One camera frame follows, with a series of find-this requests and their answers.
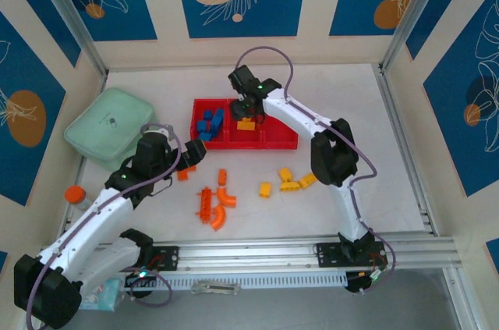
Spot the orange curved lego piece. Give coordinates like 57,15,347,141
216,186,238,208
210,204,228,232

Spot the white slotted cable duct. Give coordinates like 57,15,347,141
108,271,349,291

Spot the aluminium frame post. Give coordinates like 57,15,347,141
378,0,455,73
29,0,108,77

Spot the clear bottle with orange cap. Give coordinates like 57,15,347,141
64,185,97,212

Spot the blue tissue pack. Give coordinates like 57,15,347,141
80,278,126,312

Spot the aluminium side rail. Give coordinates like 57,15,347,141
56,70,110,240
372,63,440,238

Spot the orange spiky lego piece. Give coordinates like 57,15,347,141
196,186,217,225

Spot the clear plastic tool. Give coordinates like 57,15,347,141
189,280,242,296

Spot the red three-compartment tray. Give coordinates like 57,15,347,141
189,98,300,151

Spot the long blue lego brick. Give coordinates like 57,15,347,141
210,108,226,137

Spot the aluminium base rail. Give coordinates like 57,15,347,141
38,232,457,273

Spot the mint green zip pouch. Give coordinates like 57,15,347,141
63,87,157,171

